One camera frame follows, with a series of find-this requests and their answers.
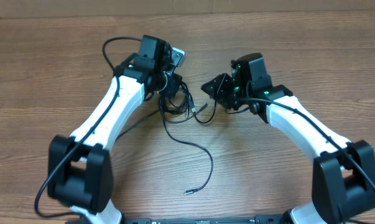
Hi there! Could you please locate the black USB-C cable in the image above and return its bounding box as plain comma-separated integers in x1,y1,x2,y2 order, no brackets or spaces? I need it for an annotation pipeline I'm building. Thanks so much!
158,93,218,196

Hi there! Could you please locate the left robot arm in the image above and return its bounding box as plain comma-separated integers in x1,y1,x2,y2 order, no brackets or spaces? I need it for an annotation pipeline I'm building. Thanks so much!
36,35,185,223

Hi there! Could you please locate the black USB-A cable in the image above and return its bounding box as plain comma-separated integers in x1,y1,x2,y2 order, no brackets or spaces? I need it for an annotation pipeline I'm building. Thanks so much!
115,81,197,141

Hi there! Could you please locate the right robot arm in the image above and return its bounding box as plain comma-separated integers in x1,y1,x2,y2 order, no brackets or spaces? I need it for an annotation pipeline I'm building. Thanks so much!
201,53,375,223

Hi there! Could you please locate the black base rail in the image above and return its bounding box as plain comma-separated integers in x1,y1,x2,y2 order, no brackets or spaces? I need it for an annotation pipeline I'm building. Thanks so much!
65,213,342,224

